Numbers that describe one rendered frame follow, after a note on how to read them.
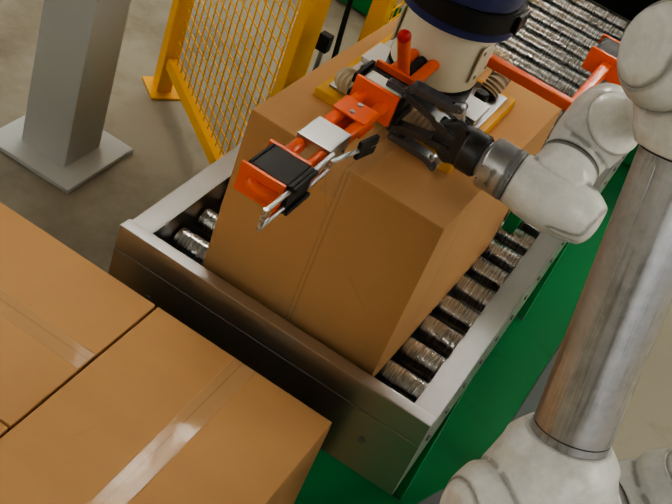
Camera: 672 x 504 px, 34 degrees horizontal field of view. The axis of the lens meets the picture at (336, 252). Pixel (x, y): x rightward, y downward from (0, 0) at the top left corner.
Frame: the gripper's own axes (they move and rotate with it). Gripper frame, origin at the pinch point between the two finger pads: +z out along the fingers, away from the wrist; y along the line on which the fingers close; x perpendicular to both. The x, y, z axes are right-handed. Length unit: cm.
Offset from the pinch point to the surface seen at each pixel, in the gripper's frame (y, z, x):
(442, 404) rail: 47, -35, -4
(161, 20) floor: 110, 125, 148
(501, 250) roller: 53, -26, 56
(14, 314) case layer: 53, 35, -38
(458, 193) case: 12.3, -18.3, 6.0
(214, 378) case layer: 53, 1, -25
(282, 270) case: 40.2, 2.9, -4.9
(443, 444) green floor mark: 107, -38, 47
